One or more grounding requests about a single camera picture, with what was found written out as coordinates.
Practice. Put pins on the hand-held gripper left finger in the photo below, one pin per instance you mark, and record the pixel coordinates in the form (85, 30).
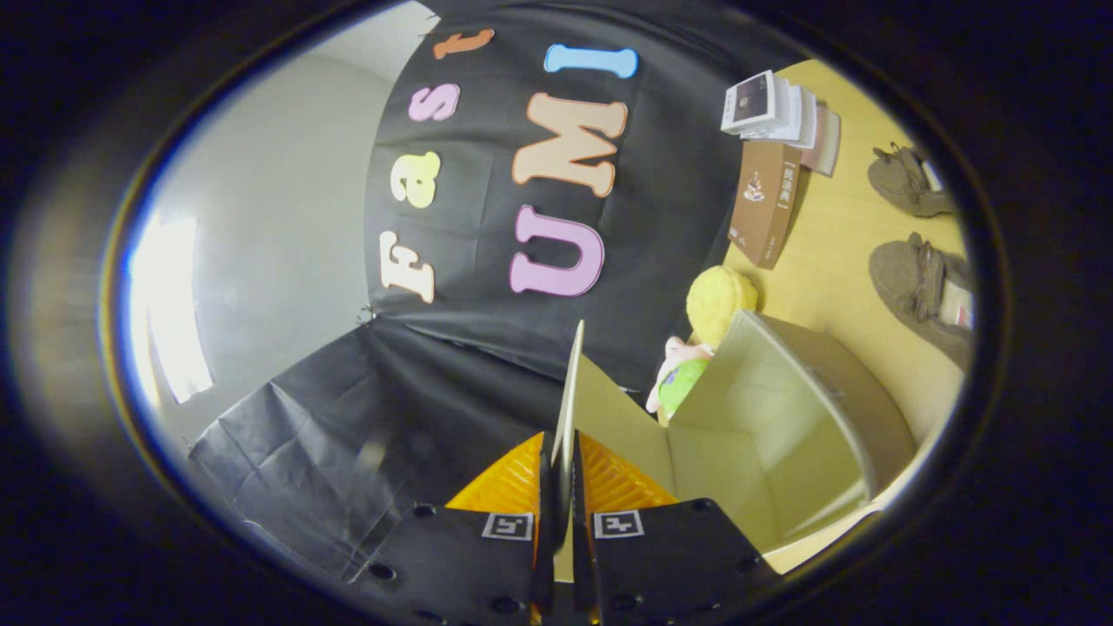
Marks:
(546, 539)

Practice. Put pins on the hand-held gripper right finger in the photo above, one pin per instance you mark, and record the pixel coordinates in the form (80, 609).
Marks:
(581, 565)

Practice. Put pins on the beige fabric storage box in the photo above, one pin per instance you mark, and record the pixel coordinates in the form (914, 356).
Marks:
(765, 417)

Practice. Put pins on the brown fuzzy shoe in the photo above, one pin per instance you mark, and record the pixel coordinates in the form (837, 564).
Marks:
(904, 278)
(900, 183)

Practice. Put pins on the pink and green plush toy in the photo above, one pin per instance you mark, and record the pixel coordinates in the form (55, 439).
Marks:
(683, 387)

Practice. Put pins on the black backdrop cloth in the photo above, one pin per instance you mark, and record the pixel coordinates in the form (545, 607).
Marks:
(487, 339)

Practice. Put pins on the yellow round plush toy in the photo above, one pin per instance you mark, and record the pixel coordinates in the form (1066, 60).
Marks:
(717, 300)

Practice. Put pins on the brown book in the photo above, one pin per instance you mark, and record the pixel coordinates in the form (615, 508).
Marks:
(765, 217)

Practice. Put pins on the pale pink book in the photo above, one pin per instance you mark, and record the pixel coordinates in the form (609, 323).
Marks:
(826, 139)

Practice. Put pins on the thick white book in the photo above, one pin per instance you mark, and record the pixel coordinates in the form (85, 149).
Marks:
(796, 113)

